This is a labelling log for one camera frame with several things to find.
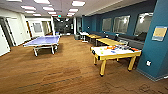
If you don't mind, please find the long wooden table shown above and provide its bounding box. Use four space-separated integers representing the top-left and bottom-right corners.
85 33 101 44
95 37 125 48

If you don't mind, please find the yellow air hockey table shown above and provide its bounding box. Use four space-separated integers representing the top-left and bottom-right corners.
90 45 143 78

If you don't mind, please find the interior glass window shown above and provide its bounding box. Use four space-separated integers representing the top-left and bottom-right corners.
113 15 131 35
101 17 113 33
133 12 154 37

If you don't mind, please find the blue ping pong table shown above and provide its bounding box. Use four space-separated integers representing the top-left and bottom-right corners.
23 34 62 57

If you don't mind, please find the red and black item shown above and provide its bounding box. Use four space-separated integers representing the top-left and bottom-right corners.
129 47 140 53

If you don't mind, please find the dark grey sofa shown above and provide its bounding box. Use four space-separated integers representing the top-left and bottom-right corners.
109 32 154 51

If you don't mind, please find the white wall outlet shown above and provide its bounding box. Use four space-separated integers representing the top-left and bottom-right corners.
145 59 152 67

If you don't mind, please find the yellow wall sign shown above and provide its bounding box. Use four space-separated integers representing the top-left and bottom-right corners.
151 26 168 43

